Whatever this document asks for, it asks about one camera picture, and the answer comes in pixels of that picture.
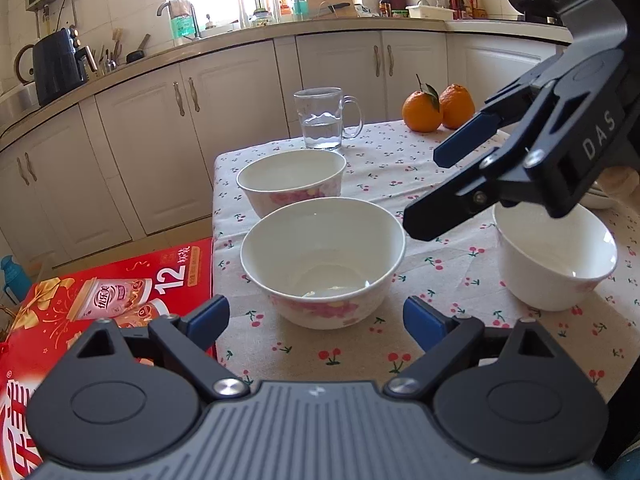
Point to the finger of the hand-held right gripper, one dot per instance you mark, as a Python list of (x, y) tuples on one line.
[(467, 140), (440, 210)]

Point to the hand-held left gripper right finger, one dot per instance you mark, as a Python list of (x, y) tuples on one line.
[(425, 322)]

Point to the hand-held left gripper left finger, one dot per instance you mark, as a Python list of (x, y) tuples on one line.
[(207, 317)]

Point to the large white red flower plate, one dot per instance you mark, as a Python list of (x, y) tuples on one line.
[(598, 200)]

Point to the white pink floral bowl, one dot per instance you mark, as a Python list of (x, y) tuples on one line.
[(320, 260), (290, 175), (550, 270)]

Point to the bumpy orange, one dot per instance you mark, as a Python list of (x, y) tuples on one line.
[(457, 107)]

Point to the cherry print tablecloth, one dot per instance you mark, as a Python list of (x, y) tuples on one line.
[(450, 290)]

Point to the orange with green leaf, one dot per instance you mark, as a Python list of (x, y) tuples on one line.
[(420, 112)]

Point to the red printed carton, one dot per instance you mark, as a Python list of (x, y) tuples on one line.
[(75, 310)]

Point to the yellow oil bottle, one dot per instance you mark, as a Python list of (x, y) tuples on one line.
[(477, 5)]

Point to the glass mug with water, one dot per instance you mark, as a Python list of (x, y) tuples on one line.
[(320, 125)]

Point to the dark sauce bottle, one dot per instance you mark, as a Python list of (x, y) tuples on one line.
[(384, 6)]

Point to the white kitchen cabinets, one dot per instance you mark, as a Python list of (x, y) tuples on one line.
[(140, 160)]

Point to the blue thermos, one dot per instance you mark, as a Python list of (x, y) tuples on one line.
[(15, 280)]

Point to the teal drinking bottle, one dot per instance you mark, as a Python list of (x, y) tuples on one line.
[(298, 2)]

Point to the glass jar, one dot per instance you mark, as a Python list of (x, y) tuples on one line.
[(264, 19)]

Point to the beige kitchen countertop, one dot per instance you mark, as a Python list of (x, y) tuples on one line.
[(225, 42)]

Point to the small black saucepan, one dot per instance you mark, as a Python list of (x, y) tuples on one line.
[(135, 55)]

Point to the utensil holder with utensils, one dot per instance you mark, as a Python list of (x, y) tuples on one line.
[(110, 60)]

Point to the dark blue air fryer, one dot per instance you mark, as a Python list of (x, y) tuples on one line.
[(57, 70)]

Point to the chrome kitchen faucet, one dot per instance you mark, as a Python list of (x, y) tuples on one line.
[(192, 22)]

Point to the green dish soap bottle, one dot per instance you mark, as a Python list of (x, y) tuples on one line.
[(181, 22)]

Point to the round brown rimmed lid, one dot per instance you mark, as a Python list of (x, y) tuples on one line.
[(18, 65)]

